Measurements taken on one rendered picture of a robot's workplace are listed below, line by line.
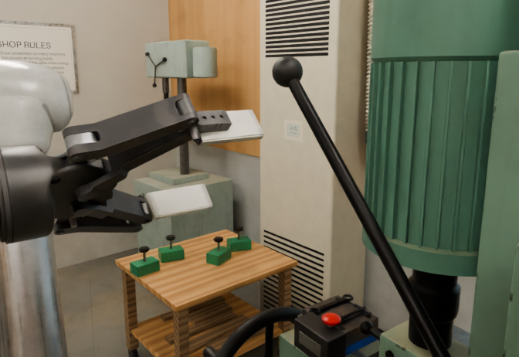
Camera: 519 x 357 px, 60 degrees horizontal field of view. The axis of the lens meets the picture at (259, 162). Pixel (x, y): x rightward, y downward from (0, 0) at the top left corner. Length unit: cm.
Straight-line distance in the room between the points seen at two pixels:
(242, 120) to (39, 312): 57
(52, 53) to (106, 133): 303
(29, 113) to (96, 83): 262
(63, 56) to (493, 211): 315
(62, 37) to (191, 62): 104
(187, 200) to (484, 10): 34
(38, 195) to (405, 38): 35
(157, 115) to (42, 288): 56
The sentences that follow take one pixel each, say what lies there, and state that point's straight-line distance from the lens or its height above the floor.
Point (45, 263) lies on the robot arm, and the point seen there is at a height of 108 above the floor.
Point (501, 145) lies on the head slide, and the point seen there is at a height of 134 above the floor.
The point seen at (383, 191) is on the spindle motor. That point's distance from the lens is 50.
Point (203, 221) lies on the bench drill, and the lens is 289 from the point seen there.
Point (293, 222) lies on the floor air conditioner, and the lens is 232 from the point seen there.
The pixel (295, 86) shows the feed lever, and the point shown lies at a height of 139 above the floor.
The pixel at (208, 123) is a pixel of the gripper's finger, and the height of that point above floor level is 136.
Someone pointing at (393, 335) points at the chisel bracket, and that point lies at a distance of 64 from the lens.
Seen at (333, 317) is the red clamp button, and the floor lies 102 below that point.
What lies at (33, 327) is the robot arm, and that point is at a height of 99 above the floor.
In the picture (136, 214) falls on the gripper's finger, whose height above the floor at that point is 126.
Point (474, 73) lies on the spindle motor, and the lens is 47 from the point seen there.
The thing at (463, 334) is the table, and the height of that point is 90.
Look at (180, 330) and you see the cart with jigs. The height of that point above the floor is 41.
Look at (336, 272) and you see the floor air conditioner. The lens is 228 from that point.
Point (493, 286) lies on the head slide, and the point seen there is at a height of 121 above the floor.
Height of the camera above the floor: 140
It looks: 11 degrees down
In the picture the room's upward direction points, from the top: straight up
